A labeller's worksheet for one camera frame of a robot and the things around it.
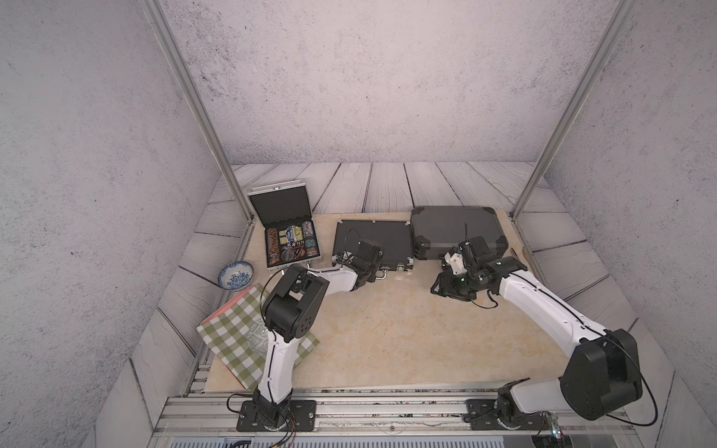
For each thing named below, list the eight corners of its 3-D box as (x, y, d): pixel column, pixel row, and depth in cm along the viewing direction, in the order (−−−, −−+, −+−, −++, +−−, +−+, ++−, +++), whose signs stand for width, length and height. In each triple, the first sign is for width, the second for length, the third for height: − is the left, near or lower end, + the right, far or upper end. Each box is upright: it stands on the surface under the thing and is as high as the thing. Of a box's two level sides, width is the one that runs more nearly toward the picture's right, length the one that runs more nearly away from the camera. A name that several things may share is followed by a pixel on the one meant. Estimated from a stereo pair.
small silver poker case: (270, 271, 105) (250, 229, 87) (266, 231, 118) (248, 187, 101) (322, 259, 109) (313, 216, 91) (312, 221, 122) (303, 177, 104)
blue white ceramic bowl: (220, 289, 100) (215, 282, 96) (228, 268, 106) (224, 260, 102) (251, 289, 100) (247, 282, 96) (258, 268, 106) (254, 260, 102)
